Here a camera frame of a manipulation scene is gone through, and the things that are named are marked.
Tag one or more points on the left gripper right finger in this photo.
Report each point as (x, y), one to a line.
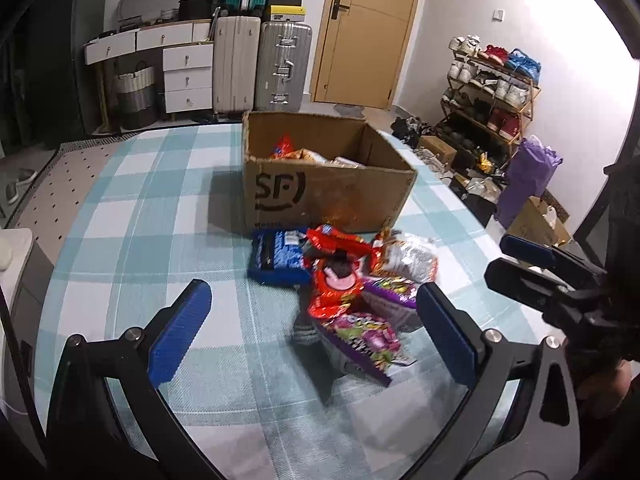
(518, 418)

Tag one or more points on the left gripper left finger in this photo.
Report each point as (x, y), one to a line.
(107, 417)

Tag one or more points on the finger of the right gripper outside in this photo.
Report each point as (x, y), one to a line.
(524, 286)

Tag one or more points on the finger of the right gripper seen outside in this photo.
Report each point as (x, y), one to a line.
(545, 254)

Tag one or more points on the purple green snack bag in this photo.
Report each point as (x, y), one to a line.
(364, 345)

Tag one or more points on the red chip bag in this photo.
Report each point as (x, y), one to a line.
(284, 148)

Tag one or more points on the purple white snack bag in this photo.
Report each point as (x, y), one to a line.
(394, 299)

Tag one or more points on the right hand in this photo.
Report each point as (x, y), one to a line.
(603, 393)

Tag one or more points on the open cardboard box on floor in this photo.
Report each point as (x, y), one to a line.
(539, 222)

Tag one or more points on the purple gift bag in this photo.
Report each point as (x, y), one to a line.
(528, 174)

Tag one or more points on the orange shrimp stick bag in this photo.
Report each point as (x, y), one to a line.
(398, 253)

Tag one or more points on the small brown box on floor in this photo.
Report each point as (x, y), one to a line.
(442, 151)

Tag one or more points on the shoe rack with shoes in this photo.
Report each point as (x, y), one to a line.
(492, 90)

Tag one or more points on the red snack bag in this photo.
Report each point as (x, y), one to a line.
(336, 279)

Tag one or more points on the blue cookie pack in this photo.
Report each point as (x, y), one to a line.
(278, 258)

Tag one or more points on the SF cardboard box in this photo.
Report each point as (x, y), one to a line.
(348, 174)

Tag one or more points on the wooden door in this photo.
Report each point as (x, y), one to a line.
(360, 51)

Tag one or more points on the silver suitcase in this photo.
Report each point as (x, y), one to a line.
(282, 64)

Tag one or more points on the woven laundry basket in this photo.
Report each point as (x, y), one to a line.
(136, 96)

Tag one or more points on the beige suitcase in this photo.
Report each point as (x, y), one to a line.
(236, 43)

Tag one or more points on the white drawer desk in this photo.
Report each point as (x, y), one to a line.
(181, 54)

